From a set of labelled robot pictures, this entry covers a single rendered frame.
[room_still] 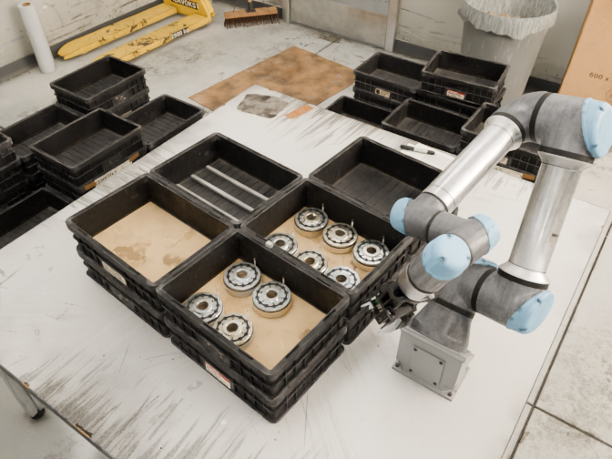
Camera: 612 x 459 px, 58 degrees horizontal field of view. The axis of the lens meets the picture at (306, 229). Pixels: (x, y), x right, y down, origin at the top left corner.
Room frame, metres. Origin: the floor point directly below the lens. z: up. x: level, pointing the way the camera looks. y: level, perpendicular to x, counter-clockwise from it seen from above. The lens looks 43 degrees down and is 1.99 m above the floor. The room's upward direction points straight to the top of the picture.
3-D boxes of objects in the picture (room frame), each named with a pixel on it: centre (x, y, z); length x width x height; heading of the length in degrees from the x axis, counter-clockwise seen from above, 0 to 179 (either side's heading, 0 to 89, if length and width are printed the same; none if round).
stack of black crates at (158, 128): (2.44, 0.75, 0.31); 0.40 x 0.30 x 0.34; 145
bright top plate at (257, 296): (0.96, 0.09, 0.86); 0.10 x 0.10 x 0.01
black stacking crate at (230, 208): (1.39, 0.25, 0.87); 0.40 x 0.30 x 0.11; 50
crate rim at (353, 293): (1.14, -0.06, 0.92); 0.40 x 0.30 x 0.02; 50
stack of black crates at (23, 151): (2.34, 1.31, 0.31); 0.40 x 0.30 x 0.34; 145
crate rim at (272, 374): (0.91, 0.13, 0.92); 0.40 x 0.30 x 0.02; 50
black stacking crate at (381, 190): (1.37, -0.25, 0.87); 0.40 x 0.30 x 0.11; 50
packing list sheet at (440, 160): (1.73, -0.50, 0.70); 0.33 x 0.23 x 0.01; 55
